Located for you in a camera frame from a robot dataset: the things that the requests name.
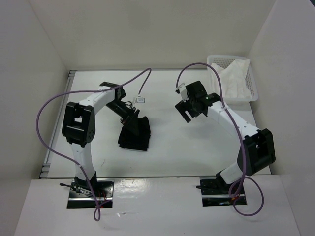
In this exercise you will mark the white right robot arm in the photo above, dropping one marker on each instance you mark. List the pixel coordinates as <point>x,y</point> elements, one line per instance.
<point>256,146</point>

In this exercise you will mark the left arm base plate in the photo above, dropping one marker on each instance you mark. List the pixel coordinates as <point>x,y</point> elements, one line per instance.
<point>80,198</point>

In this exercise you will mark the black skirt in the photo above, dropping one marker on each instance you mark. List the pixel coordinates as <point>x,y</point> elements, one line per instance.
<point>130,141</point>

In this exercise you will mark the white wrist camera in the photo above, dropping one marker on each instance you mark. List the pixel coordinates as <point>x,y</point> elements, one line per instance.
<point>182,91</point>
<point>139,100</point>

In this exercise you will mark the white skirt in basket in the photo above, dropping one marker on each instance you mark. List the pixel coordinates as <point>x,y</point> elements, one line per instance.
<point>233,80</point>

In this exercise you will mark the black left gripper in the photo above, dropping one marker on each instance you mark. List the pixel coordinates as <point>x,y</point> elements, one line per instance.
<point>130,122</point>

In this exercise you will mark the white plastic basket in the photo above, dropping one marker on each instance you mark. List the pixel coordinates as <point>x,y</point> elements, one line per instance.
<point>224,61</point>

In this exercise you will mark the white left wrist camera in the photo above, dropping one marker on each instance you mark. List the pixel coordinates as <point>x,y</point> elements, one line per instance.
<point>139,100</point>

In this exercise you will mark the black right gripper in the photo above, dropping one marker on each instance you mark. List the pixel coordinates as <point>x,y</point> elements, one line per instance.
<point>182,106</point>

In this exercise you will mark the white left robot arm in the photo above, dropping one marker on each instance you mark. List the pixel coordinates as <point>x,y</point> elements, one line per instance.
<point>79,128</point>

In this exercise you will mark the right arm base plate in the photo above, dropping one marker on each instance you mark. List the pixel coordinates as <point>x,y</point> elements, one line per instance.
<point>215,194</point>

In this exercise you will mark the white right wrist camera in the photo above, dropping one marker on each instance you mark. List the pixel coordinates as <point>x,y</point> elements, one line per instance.
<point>182,91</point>

